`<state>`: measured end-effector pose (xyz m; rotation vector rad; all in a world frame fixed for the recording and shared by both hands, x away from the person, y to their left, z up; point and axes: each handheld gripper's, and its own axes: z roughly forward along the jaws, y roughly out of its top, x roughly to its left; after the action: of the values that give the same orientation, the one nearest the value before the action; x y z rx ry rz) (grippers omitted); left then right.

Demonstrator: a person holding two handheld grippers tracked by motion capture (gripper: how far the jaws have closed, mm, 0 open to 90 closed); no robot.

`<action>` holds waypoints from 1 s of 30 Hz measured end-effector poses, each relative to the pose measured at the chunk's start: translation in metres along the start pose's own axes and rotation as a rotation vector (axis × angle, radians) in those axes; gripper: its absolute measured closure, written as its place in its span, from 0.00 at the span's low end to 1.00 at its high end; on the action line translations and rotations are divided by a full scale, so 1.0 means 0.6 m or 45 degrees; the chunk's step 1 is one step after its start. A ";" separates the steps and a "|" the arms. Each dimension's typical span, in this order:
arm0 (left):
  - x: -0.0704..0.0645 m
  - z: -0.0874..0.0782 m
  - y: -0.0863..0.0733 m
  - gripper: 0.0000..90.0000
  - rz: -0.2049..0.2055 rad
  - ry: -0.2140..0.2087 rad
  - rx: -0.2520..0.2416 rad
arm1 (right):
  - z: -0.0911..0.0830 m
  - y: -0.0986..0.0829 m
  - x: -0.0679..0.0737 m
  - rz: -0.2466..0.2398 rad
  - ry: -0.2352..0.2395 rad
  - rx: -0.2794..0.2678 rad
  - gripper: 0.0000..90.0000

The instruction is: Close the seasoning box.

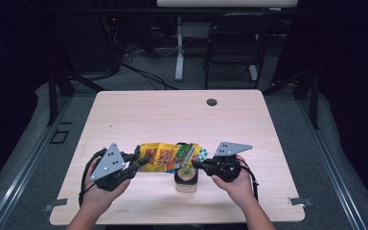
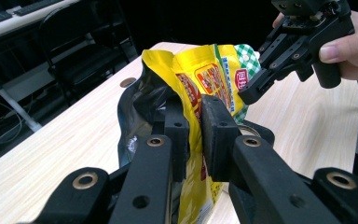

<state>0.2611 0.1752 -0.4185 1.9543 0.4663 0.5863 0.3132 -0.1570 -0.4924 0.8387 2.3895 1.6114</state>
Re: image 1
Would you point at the person's left hand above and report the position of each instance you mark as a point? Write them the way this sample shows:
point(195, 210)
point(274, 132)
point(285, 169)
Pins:
point(103, 199)

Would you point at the person's right hand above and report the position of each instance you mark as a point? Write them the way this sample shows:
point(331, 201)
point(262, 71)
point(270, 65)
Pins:
point(238, 188)

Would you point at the metal floor rail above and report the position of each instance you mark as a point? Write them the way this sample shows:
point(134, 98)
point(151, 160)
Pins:
point(28, 163)
point(332, 169)

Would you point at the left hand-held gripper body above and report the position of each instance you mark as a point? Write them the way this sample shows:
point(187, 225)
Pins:
point(108, 163)

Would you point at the black metal stand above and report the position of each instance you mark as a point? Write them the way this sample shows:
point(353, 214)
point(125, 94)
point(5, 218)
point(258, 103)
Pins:
point(52, 96)
point(314, 102)

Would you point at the black curtain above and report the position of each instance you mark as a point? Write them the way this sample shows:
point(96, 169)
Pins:
point(9, 80)
point(354, 80)

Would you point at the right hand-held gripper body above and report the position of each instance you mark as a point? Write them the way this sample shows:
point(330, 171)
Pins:
point(226, 166)

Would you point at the black folding chair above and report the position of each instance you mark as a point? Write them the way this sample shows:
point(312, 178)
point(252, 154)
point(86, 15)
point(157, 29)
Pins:
point(236, 41)

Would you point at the grey tape piece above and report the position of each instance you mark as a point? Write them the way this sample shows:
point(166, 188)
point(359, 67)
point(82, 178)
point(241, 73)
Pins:
point(56, 203)
point(300, 201)

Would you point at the yellow spouted pouch green cap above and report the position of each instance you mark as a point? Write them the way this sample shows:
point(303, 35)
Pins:
point(166, 156)

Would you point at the white desk with white legs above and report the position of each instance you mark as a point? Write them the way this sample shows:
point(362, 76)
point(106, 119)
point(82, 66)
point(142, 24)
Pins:
point(179, 48)

